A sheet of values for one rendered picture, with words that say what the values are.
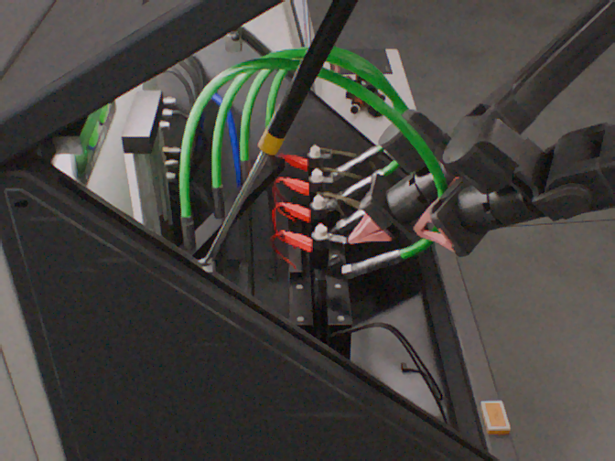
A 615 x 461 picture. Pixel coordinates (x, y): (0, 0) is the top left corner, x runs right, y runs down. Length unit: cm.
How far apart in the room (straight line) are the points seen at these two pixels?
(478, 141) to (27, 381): 54
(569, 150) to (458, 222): 17
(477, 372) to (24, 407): 65
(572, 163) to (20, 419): 66
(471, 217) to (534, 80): 25
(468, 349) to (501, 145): 50
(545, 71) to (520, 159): 27
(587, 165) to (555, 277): 220
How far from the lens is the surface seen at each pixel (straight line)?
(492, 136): 80
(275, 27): 136
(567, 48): 107
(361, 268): 104
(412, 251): 100
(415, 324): 142
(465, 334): 125
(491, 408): 113
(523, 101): 104
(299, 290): 125
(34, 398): 90
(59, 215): 72
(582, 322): 280
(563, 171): 79
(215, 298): 76
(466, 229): 91
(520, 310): 278
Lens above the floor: 180
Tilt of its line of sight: 36 degrees down
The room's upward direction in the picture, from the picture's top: straight up
